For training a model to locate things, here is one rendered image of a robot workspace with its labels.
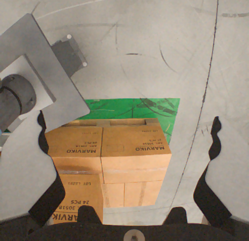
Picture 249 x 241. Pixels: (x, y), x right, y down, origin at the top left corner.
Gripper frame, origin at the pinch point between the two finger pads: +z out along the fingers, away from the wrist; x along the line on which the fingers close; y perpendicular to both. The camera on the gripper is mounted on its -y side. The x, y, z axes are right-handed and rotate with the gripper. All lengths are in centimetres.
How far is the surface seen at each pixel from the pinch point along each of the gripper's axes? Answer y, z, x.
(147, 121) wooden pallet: 85, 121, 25
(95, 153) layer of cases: 86, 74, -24
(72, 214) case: 86, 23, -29
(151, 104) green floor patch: 67, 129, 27
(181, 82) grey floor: 42, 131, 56
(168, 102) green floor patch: 65, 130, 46
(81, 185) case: 85, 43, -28
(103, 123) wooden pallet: 86, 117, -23
